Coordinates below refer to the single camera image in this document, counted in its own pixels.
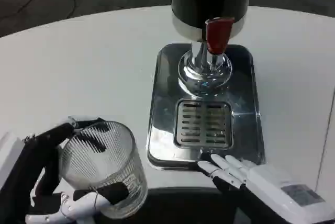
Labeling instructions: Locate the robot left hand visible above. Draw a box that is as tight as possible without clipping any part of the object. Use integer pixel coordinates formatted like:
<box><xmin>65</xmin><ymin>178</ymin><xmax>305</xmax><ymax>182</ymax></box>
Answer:
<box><xmin>0</xmin><ymin>115</ymin><xmax>130</xmax><ymax>224</ymax></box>

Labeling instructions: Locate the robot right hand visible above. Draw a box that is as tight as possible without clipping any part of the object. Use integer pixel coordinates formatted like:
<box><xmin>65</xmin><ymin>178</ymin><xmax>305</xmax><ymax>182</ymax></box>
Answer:
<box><xmin>197</xmin><ymin>154</ymin><xmax>335</xmax><ymax>224</ymax></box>

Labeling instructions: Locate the clear ribbed glass cup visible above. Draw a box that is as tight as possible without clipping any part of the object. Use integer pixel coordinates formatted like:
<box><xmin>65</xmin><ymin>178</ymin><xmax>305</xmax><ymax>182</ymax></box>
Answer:
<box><xmin>59</xmin><ymin>121</ymin><xmax>149</xmax><ymax>219</ymax></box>

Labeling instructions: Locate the steel drip grid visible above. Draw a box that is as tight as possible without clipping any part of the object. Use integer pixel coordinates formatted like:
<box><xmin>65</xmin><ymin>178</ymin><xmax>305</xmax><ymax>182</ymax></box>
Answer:
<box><xmin>174</xmin><ymin>98</ymin><xmax>234</xmax><ymax>148</ymax></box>

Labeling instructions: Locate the steel drip tray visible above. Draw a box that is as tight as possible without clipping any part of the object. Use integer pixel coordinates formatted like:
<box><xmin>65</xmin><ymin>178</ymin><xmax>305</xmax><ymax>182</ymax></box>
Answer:
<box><xmin>147</xmin><ymin>43</ymin><xmax>265</xmax><ymax>171</ymax></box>

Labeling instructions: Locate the red tap handle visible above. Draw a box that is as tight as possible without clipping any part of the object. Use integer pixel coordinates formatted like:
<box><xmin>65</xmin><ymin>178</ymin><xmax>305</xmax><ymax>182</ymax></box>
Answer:
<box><xmin>205</xmin><ymin>17</ymin><xmax>236</xmax><ymax>55</ymax></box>

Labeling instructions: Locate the black floor cable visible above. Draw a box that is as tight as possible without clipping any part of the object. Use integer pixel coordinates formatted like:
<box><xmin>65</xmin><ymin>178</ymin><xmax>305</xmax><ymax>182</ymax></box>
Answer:
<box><xmin>0</xmin><ymin>0</ymin><xmax>77</xmax><ymax>24</ymax></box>

